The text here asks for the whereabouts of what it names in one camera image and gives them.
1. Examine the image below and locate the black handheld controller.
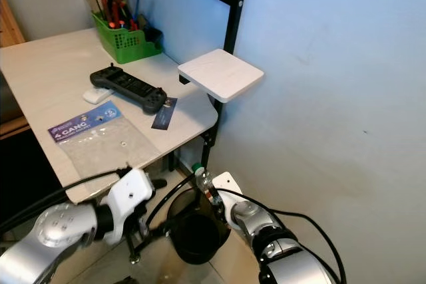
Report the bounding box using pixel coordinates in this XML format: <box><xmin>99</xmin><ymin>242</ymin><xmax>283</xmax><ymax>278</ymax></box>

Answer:
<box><xmin>90</xmin><ymin>65</ymin><xmax>167</xmax><ymax>114</ymax></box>

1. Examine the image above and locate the small white adapter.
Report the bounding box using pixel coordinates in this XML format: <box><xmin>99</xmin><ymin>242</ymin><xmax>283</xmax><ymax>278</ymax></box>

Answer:
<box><xmin>83</xmin><ymin>88</ymin><xmax>112</xmax><ymax>104</ymax></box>

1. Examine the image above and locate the green plastic basket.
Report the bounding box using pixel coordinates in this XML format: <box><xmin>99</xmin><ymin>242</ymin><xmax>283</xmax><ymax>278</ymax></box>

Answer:
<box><xmin>92</xmin><ymin>11</ymin><xmax>163</xmax><ymax>64</ymax></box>

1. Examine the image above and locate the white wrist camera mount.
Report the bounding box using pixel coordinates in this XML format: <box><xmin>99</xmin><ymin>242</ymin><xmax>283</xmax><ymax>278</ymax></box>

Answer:
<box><xmin>106</xmin><ymin>168</ymin><xmax>154</xmax><ymax>245</ymax></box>
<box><xmin>212</xmin><ymin>171</ymin><xmax>244</xmax><ymax>221</ymax></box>

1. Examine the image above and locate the clear bag blue label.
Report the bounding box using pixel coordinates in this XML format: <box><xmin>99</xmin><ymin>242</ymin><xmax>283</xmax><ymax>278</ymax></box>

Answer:
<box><xmin>48</xmin><ymin>101</ymin><xmax>164</xmax><ymax>185</ymax></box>

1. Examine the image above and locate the dark printed card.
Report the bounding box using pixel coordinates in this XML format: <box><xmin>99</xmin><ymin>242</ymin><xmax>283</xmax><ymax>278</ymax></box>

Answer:
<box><xmin>152</xmin><ymin>97</ymin><xmax>178</xmax><ymax>130</ymax></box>

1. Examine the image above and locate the white square shelf board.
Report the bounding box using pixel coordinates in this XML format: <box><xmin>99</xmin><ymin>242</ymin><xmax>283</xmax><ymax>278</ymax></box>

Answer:
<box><xmin>178</xmin><ymin>49</ymin><xmax>265</xmax><ymax>104</ymax></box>

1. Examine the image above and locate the dark translucent round container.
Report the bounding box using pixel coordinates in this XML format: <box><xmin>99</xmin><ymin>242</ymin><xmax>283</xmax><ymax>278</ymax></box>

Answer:
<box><xmin>165</xmin><ymin>188</ymin><xmax>230</xmax><ymax>265</ymax></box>

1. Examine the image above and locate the black metal desk frame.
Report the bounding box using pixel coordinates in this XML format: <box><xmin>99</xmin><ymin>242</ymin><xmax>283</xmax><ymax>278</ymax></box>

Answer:
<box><xmin>116</xmin><ymin>0</ymin><xmax>254</xmax><ymax>172</ymax></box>

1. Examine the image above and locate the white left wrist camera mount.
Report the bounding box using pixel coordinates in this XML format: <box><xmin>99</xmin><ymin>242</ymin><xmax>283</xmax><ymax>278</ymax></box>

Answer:
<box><xmin>106</xmin><ymin>168</ymin><xmax>154</xmax><ymax>245</ymax></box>

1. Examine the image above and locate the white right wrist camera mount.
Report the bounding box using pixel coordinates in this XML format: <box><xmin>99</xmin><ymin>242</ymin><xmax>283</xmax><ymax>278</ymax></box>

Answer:
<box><xmin>212</xmin><ymin>171</ymin><xmax>244</xmax><ymax>221</ymax></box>

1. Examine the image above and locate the wooden shelf unit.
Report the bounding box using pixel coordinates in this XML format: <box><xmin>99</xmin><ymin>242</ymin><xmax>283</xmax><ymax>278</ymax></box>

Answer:
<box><xmin>0</xmin><ymin>0</ymin><xmax>27</xmax><ymax>140</ymax></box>

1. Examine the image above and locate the clear bottle green cap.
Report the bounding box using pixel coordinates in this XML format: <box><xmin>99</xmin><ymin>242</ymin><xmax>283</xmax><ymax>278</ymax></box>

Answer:
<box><xmin>191</xmin><ymin>162</ymin><xmax>215</xmax><ymax>192</ymax></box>

